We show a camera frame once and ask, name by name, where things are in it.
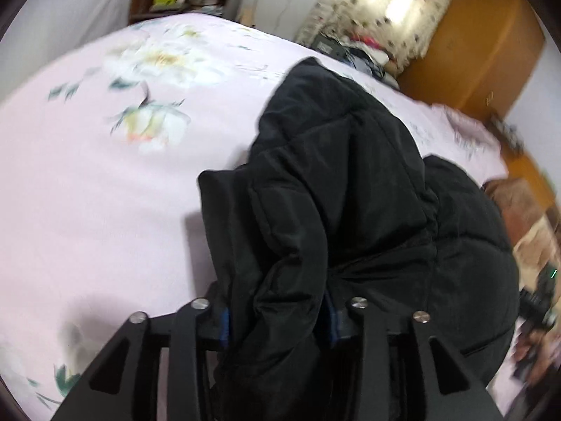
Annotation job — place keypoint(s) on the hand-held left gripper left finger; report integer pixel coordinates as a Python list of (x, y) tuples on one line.
[(188, 351)]

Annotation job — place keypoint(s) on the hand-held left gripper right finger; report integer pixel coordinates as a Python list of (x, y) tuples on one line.
[(372, 346)]

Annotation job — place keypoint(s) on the black hooded padded jacket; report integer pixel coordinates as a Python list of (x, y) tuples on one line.
[(350, 210)]

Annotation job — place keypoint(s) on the pile of clothes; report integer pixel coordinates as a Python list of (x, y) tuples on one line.
[(359, 55)]

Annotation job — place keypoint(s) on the person's right hand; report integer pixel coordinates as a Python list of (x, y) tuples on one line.
[(532, 348)]

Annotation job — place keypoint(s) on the wooden headboard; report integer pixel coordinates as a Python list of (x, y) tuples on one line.
[(530, 166)]

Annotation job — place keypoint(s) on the pink floral bed sheet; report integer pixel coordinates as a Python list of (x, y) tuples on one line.
[(109, 193)]

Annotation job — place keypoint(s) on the wooden wardrobe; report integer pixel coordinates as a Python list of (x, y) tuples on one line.
[(473, 48)]

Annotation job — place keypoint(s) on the heart print curtain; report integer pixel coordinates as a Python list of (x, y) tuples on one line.
[(385, 8)]

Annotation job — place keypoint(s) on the grey shelf unit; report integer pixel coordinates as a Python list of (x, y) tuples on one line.
[(188, 2)]

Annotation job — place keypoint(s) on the white cabinet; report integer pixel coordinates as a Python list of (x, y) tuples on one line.
[(285, 4)]

